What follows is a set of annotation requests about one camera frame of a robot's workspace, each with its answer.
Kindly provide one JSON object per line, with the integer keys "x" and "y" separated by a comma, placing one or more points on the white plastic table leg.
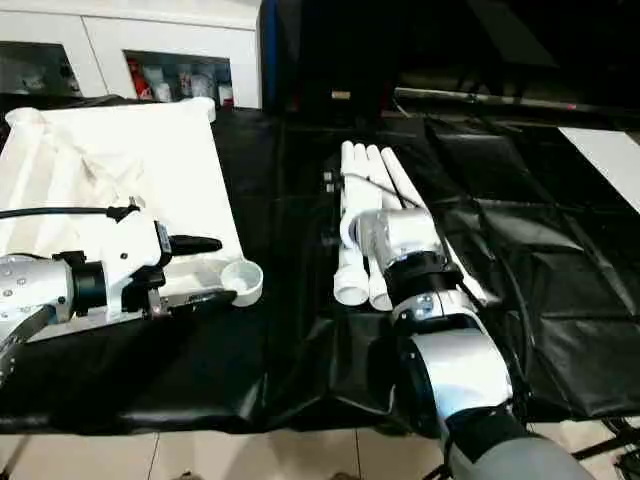
{"x": 395, "y": 170}
{"x": 375, "y": 162}
{"x": 380, "y": 295}
{"x": 350, "y": 282}

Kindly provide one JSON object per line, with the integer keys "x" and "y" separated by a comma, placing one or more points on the white plastic table top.
{"x": 100, "y": 165}

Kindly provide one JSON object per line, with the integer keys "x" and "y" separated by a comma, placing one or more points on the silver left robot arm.
{"x": 30, "y": 285}

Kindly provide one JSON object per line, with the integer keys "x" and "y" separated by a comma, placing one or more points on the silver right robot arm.
{"x": 450, "y": 360}

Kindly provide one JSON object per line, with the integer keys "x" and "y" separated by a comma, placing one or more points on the black work mat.
{"x": 280, "y": 250}

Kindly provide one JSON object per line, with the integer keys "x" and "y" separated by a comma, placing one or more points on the black case with gold label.
{"x": 325, "y": 50}

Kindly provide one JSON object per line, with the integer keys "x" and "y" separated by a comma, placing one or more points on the dark metal rod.
{"x": 500, "y": 100}

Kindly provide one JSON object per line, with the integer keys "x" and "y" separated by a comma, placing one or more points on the white glass-door cabinet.
{"x": 95, "y": 60}

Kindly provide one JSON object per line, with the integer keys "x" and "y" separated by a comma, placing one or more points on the white flat board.
{"x": 610, "y": 155}

